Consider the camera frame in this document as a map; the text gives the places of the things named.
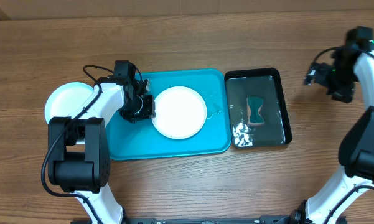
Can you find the teal sponge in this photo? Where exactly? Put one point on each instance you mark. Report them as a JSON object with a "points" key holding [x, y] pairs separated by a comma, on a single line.
{"points": [[254, 106]]}

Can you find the black plastic tray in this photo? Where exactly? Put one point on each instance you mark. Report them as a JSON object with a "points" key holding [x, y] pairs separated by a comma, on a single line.
{"points": [[266, 84]]}

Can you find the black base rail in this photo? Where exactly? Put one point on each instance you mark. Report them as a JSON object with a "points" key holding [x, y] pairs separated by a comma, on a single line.
{"points": [[269, 219]]}

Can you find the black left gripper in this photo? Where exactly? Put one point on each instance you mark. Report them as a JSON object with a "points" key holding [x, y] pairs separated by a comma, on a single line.
{"points": [[149, 112]]}

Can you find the light blue plate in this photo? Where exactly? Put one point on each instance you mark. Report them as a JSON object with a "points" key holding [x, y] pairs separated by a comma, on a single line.
{"points": [[66, 99]]}

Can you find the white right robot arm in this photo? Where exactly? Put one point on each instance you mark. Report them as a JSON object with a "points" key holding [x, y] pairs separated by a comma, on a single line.
{"points": [[353, 63]]}

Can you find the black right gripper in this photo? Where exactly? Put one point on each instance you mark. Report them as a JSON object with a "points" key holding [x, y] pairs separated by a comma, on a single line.
{"points": [[346, 95]]}

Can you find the pink plate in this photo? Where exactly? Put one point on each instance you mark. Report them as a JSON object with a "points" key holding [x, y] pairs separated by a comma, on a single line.
{"points": [[180, 112]]}

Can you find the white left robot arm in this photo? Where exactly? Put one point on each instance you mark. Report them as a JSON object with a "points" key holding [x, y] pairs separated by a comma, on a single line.
{"points": [[77, 163]]}

